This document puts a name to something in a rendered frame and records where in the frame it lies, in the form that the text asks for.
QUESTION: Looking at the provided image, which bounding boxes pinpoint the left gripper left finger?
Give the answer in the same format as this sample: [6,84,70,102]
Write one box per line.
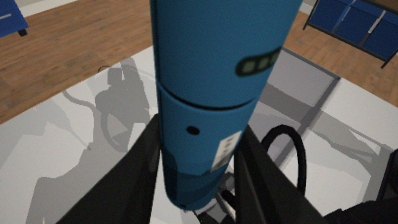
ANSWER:
[56,113,161,224]

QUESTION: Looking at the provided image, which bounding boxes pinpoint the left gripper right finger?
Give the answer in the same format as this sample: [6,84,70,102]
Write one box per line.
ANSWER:
[234,125,329,224]

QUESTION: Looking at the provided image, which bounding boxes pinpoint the dark blue electric screwdriver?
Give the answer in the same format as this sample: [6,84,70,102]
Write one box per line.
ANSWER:
[150,0,303,213]

